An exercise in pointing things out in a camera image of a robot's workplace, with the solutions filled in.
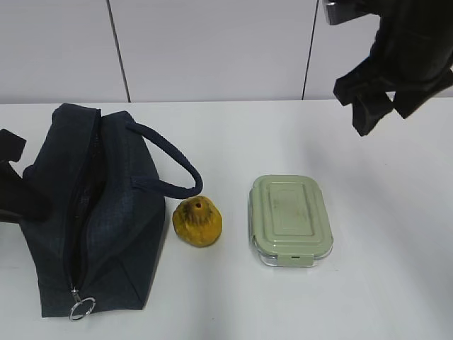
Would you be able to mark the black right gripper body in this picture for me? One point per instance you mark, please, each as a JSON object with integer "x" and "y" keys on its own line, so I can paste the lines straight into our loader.
{"x": 413, "y": 46}

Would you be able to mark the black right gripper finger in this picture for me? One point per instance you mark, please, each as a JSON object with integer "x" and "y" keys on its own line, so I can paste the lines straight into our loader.
{"x": 407, "y": 102}
{"x": 368, "y": 109}

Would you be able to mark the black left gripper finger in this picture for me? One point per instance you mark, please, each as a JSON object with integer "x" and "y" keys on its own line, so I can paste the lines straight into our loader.
{"x": 11, "y": 146}
{"x": 19, "y": 200}

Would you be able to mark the dark blue zippered lunch bag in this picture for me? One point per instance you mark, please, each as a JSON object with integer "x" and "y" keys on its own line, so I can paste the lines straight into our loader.
{"x": 107, "y": 178}

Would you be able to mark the green lidded glass food container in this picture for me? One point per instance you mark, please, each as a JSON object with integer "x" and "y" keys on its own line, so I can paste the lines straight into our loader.
{"x": 288, "y": 223}

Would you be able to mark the yellow pear-shaped toy fruit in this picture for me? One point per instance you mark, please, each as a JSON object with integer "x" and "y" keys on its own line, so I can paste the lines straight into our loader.
{"x": 197, "y": 221}

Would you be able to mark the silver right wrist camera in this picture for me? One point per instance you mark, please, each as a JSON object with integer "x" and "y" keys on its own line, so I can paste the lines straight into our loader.
{"x": 341, "y": 11}

